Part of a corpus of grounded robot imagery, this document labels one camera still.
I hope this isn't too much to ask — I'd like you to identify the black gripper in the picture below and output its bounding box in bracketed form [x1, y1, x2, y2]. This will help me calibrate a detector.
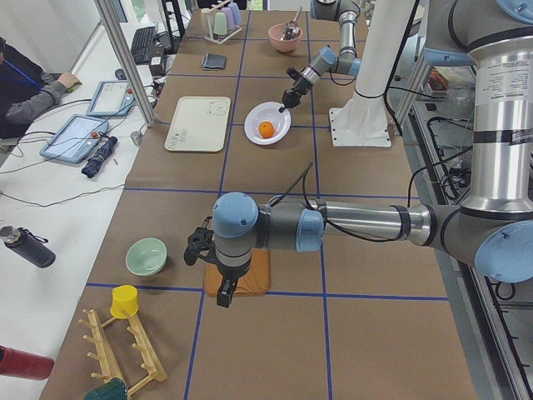
[184, 216, 252, 308]
[278, 68, 316, 113]

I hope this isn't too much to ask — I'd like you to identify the white round plate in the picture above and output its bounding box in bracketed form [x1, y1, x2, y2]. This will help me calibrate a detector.
[244, 102, 291, 146]

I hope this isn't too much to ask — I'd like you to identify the orange mandarin fruit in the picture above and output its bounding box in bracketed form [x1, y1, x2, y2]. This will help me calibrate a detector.
[258, 121, 276, 138]

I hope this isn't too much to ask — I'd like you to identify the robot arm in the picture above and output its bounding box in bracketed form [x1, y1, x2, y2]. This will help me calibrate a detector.
[184, 1, 532, 307]
[278, 0, 361, 113]

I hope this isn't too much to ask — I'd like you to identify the brown wooden tray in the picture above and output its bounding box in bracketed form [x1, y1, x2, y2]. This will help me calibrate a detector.
[203, 248, 271, 298]

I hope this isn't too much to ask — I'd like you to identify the white bear tray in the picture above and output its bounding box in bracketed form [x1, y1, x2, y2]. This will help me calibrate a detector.
[164, 96, 231, 153]

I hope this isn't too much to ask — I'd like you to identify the person's hand on mouse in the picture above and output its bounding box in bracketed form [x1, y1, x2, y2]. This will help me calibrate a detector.
[57, 72, 82, 93]

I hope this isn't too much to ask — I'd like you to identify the mint green bowl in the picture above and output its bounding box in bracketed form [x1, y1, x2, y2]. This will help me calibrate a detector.
[125, 237, 167, 277]

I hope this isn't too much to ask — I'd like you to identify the pink bowl with ice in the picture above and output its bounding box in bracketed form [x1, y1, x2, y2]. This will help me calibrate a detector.
[267, 23, 303, 53]

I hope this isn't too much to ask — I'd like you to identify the grey folded cloth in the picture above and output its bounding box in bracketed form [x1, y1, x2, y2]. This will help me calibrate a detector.
[202, 53, 227, 70]

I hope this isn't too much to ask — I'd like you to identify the yellow plastic cup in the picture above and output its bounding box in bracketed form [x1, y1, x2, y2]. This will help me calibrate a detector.
[110, 285, 139, 319]

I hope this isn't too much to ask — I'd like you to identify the green pastel cup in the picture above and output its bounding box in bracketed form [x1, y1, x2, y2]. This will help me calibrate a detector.
[213, 12, 228, 37]

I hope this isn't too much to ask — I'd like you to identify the purple pastel cup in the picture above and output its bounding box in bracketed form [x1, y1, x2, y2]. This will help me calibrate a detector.
[221, 7, 235, 30]

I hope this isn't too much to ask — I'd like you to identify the blue pastel cup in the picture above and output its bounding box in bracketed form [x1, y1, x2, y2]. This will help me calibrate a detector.
[228, 2, 242, 26]

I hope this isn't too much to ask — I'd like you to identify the light wooden rack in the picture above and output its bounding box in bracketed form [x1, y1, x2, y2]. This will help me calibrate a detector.
[78, 308, 168, 399]

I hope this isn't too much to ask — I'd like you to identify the dark green cup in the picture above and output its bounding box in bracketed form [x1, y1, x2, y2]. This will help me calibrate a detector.
[83, 377, 128, 400]

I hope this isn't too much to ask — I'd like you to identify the black keyboard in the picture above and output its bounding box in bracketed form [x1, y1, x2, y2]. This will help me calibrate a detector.
[131, 25, 157, 65]

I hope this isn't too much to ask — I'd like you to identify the folded dark blue umbrella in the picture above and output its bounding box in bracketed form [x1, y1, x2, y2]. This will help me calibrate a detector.
[82, 136, 118, 178]

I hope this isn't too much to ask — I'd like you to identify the upper teach pendant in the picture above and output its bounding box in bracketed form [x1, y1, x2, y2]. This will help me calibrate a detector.
[86, 80, 135, 118]

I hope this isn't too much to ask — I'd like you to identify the teach pendant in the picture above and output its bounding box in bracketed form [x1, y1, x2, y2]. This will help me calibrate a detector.
[86, 80, 135, 118]
[39, 114, 109, 164]

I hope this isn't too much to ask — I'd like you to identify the black bottle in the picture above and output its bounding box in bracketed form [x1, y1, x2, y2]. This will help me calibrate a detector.
[1, 226, 56, 268]

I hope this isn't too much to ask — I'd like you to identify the lower teach pendant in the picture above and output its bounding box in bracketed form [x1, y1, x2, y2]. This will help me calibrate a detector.
[39, 114, 109, 164]

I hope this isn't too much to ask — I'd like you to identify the red bottle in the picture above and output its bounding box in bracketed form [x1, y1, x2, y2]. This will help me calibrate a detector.
[1, 346, 54, 381]

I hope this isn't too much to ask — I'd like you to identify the seated person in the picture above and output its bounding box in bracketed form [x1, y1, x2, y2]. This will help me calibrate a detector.
[1, 39, 67, 139]

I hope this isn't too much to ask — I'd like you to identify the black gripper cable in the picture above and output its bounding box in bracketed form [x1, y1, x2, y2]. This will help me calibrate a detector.
[266, 162, 413, 243]

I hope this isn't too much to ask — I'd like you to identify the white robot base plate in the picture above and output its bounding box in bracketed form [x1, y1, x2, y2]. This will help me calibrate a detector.
[329, 105, 391, 148]

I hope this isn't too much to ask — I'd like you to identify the white wire cup rack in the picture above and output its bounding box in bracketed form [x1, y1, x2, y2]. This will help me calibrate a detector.
[203, 26, 242, 44]

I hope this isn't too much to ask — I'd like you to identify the wooden rack handle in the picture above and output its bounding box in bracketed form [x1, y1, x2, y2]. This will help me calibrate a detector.
[198, 0, 232, 11]

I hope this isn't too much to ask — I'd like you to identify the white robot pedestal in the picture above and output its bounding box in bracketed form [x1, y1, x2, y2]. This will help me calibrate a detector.
[351, 0, 418, 109]

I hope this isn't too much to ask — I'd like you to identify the aluminium frame post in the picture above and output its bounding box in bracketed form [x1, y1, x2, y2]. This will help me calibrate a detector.
[94, 0, 156, 128]

